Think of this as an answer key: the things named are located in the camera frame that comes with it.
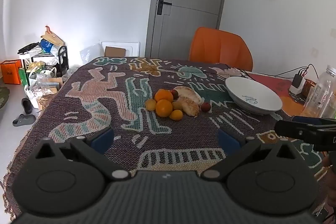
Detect croissant bread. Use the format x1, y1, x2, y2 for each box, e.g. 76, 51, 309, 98
173, 97, 200, 117

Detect white framed board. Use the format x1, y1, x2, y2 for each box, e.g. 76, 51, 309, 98
100, 41, 140, 58

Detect blue plastic bag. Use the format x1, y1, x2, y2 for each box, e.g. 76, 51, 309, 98
39, 39, 58, 53

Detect black cable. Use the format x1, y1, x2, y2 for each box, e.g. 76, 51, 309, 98
241, 64, 326, 81

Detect cardboard box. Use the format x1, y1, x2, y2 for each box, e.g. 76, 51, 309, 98
104, 46, 127, 58

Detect white plastic bag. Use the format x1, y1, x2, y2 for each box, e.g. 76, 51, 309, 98
24, 84, 56, 109

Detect white plate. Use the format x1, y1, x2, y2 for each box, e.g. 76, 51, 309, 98
225, 76, 283, 115

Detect grey door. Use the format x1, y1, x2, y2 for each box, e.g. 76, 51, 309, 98
145, 0, 231, 60

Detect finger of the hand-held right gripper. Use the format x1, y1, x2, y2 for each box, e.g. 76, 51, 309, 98
275, 120, 324, 140
292, 115, 336, 127

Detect brown paper bag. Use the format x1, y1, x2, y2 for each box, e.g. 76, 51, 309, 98
40, 26, 65, 46

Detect black metal rack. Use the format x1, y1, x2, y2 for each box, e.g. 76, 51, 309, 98
18, 45, 69, 83

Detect large orange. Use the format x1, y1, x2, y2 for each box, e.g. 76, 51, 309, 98
154, 89, 174, 103
155, 99, 173, 118

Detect green floor rug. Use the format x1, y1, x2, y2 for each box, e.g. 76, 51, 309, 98
0, 86, 10, 109

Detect person's right hand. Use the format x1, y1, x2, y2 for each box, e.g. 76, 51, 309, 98
322, 153, 336, 207

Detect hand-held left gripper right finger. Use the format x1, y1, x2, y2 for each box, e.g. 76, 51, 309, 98
201, 128, 300, 181

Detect brown jar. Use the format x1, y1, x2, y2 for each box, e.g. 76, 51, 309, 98
301, 79, 319, 98

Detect large peeled pomelo piece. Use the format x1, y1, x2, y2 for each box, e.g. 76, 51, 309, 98
173, 86, 202, 106

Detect grey slipper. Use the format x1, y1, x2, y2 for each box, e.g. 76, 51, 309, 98
12, 114, 36, 127

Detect green paper bag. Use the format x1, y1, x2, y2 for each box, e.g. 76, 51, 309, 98
18, 68, 30, 87

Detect printed woven blanket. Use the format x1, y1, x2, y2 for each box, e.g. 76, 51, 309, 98
3, 56, 326, 222

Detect black slipper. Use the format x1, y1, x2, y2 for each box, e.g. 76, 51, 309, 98
21, 98, 33, 113

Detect clear plastic bottle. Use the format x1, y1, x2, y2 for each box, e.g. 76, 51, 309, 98
304, 65, 336, 119

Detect clear plastic bag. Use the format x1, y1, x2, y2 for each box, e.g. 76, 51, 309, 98
79, 44, 102, 67

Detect white charger block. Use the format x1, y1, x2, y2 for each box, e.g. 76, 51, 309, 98
289, 73, 306, 95

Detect orange box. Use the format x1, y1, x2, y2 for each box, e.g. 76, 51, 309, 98
0, 59, 23, 85

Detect black door handle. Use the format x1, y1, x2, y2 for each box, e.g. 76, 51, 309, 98
157, 0, 173, 16

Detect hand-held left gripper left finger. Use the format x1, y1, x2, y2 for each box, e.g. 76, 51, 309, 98
34, 127, 132, 181

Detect red orange table mat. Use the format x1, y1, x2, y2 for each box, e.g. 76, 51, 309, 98
248, 73, 306, 117

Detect orange chair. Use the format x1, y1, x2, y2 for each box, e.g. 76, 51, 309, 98
189, 27, 254, 71

